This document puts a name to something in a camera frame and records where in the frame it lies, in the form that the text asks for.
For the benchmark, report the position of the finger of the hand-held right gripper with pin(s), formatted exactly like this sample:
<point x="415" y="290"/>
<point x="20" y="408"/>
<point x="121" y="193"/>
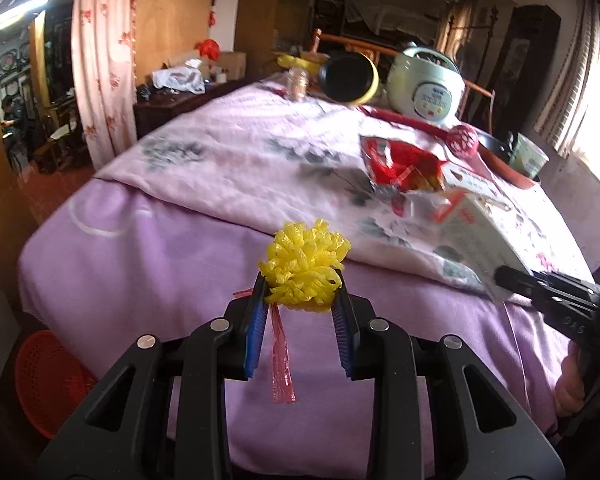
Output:
<point x="529" y="280"/>

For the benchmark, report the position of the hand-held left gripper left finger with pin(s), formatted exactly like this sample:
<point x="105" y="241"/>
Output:
<point x="257" y="320"/>

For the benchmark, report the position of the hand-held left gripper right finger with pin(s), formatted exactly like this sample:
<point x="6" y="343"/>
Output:
<point x="340" y="335"/>

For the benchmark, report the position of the red plastic strip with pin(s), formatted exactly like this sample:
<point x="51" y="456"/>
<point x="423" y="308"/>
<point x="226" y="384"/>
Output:
<point x="281" y="360"/>

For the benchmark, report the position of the white paper carton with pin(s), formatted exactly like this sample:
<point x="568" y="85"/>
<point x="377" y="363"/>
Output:
<point x="479" y="240"/>

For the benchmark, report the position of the yellow pom-pom ribbon decoration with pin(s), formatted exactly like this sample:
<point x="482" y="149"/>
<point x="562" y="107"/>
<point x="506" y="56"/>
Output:
<point x="302" y="267"/>

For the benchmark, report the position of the person's right hand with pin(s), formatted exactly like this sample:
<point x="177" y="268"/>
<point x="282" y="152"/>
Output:
<point x="569" y="385"/>

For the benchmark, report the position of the green instant noodle cup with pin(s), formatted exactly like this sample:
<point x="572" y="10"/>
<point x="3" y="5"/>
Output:
<point x="528" y="157"/>

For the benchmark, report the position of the red frying pan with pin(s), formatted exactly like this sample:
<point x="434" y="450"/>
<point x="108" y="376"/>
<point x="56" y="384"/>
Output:
<point x="494" y="157"/>

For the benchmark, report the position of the red floral massage hammer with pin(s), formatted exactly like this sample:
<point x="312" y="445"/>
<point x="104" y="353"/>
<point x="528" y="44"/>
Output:
<point x="462" y="139"/>

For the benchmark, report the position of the pink floral blanket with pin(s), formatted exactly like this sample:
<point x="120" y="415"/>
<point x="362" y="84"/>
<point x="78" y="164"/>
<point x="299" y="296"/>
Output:
<point x="260" y="160"/>

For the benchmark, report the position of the red snack packet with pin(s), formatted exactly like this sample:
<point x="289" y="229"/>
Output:
<point x="397" y="162"/>

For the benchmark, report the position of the striped window curtain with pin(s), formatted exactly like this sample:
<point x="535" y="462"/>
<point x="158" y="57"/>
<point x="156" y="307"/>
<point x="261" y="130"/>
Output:
<point x="569" y="85"/>

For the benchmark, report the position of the red plastic basket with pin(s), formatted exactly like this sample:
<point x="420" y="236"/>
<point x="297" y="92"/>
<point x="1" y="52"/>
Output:
<point x="50" y="385"/>

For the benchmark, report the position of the tall dark framed cabinet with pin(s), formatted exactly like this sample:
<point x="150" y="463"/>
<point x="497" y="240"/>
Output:
<point x="522" y="60"/>

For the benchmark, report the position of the pale green rice cooker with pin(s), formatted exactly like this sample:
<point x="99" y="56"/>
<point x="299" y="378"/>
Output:
<point x="424" y="85"/>

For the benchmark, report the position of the dark wooden cabinet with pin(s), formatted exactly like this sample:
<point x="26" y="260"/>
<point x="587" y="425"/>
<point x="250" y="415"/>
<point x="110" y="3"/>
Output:
<point x="170" y="107"/>

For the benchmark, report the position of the small glass jar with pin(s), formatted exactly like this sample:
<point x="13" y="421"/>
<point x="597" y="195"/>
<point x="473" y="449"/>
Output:
<point x="299" y="85"/>

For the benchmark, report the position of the white plastic bag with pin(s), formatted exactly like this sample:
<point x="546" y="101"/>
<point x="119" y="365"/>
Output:
<point x="177" y="80"/>

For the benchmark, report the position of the yellow electric pan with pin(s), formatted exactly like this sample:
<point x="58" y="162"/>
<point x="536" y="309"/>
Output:
<point x="350" y="77"/>

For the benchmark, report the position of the cardboard box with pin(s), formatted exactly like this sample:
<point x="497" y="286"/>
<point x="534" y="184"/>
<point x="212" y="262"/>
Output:
<point x="230" y="62"/>

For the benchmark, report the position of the red plastic bag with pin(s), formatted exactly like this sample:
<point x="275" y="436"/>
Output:
<point x="210" y="48"/>

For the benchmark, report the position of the carved wooden chair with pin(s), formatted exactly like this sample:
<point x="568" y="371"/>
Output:
<point x="340" y="42"/>

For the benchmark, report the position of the red floral white curtain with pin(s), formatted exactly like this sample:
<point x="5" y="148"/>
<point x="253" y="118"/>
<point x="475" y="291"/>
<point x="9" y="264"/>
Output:
<point x="105" y="60"/>

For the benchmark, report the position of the fluorescent ceiling lamp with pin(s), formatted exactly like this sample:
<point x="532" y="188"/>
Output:
<point x="17" y="12"/>

